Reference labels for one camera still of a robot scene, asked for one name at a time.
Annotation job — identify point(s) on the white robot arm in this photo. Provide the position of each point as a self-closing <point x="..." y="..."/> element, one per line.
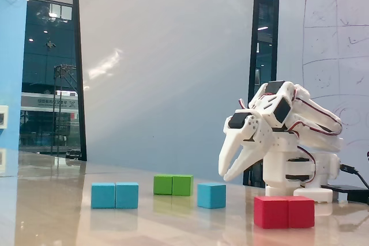
<point x="291" y="153"/>

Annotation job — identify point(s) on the white wall socket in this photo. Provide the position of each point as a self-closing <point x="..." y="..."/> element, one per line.
<point x="3" y="116"/>

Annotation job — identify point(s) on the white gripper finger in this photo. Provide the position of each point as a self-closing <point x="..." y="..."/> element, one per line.
<point x="230" y="151"/>
<point x="248" y="159"/>

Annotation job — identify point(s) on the long blue block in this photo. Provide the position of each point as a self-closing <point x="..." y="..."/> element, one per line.
<point x="114" y="195"/>

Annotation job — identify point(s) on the long red block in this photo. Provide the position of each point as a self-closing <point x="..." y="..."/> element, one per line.
<point x="284" y="212"/>

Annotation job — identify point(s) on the long green block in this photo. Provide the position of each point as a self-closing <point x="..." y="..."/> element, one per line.
<point x="173" y="185"/>

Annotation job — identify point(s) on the black window frame post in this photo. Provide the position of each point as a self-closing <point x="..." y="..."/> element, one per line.
<point x="263" y="41"/>
<point x="79" y="70"/>

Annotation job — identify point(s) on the whiteboard with pen drawings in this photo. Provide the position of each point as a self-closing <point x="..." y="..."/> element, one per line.
<point x="325" y="56"/>

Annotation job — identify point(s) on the black power adapter box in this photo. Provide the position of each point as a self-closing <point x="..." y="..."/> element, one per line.
<point x="353" y="192"/>

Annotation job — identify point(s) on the small blue cube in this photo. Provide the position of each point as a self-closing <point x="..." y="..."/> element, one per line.
<point x="211" y="196"/>

